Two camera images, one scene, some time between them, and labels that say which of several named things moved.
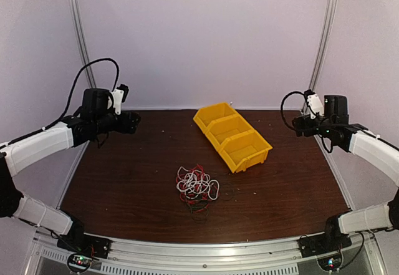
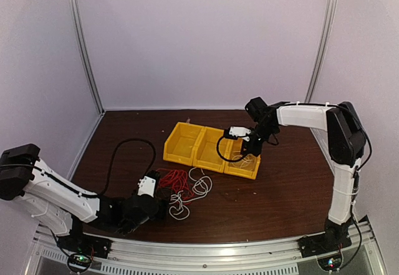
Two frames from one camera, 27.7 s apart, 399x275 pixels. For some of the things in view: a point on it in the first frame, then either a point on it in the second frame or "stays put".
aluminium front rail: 136,255 stays put
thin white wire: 195,183 -> 240,161
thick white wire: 194,183 -> 202,186
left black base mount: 83,248 stays put
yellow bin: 219,130 -> 206,154
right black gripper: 304,120 -> 250,148
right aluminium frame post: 328,31 stays put
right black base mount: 326,247 stays put
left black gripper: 132,125 -> 163,209
